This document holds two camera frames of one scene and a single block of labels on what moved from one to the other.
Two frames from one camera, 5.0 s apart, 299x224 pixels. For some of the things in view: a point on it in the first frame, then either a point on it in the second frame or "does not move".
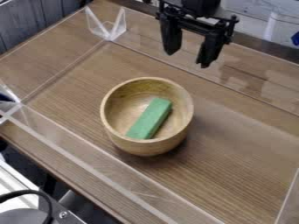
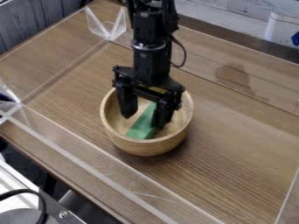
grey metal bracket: x=62 y=216 does not move
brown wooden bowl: x=126 y=101 does not move
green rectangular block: x=147 y=122 does not move
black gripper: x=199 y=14 -> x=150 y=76
